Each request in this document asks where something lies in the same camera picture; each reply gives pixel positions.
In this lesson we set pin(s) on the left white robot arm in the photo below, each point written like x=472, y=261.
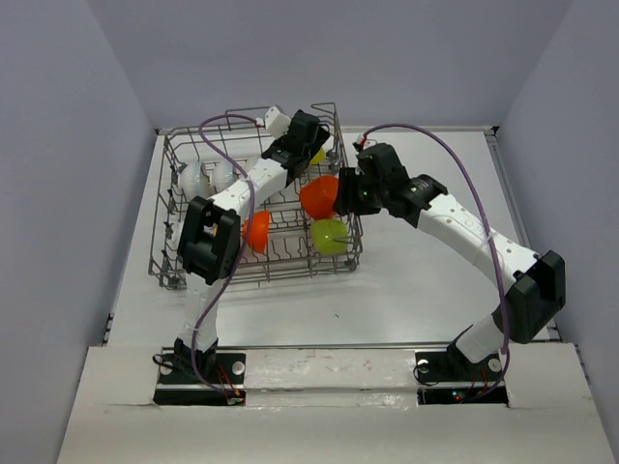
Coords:
x=211, y=242

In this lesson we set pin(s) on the green plastic bowl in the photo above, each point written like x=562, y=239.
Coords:
x=318, y=157

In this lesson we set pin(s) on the white round bowl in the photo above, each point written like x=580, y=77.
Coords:
x=223, y=176
x=193, y=181

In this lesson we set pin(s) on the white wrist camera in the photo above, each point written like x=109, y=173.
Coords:
x=275, y=122
x=361, y=143

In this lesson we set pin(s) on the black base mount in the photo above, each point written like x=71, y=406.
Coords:
x=479, y=383
x=177, y=384

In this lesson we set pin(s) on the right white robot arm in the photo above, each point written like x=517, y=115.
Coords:
x=531, y=286

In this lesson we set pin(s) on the grey wire dish rack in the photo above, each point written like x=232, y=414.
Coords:
x=290, y=251

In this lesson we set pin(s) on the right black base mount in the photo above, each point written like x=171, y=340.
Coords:
x=479, y=383

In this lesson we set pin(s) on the orange round plastic bowl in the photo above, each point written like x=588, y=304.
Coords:
x=257, y=237

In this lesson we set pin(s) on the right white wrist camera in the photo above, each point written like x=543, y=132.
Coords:
x=361, y=143

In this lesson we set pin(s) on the orange square plastic bowl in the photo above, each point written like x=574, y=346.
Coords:
x=318, y=197

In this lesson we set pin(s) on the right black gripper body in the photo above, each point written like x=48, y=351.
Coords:
x=356, y=195

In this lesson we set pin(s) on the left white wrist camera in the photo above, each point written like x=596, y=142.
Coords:
x=275, y=122

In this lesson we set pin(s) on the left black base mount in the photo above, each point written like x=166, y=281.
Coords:
x=177, y=384

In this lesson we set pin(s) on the white square bowl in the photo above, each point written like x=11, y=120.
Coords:
x=330, y=236

